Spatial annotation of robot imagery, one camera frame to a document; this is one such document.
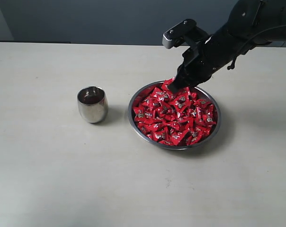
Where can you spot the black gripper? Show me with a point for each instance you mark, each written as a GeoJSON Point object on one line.
{"type": "Point", "coordinates": [200, 63]}

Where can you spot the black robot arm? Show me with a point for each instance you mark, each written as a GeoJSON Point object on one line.
{"type": "Point", "coordinates": [251, 23]}

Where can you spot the stainless steel plate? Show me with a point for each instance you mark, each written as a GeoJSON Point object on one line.
{"type": "Point", "coordinates": [167, 113]}

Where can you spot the stainless steel cup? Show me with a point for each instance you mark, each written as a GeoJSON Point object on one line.
{"type": "Point", "coordinates": [92, 104]}

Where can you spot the red wrapped candy top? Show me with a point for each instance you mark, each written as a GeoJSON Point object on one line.
{"type": "Point", "coordinates": [166, 83]}

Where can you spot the red wrapped candy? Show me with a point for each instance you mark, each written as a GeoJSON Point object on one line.
{"type": "Point", "coordinates": [177, 137]}
{"type": "Point", "coordinates": [166, 83]}
{"type": "Point", "coordinates": [209, 119]}
{"type": "Point", "coordinates": [139, 114]}

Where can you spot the red wrapped candy right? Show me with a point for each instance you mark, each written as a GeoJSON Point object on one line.
{"type": "Point", "coordinates": [209, 119]}

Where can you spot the red wrapped candy left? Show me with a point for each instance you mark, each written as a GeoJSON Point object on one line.
{"type": "Point", "coordinates": [139, 114]}

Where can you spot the red wrapped candy front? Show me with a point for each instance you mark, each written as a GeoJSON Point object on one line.
{"type": "Point", "coordinates": [177, 137]}

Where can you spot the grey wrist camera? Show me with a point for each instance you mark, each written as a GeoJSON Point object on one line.
{"type": "Point", "coordinates": [174, 37]}

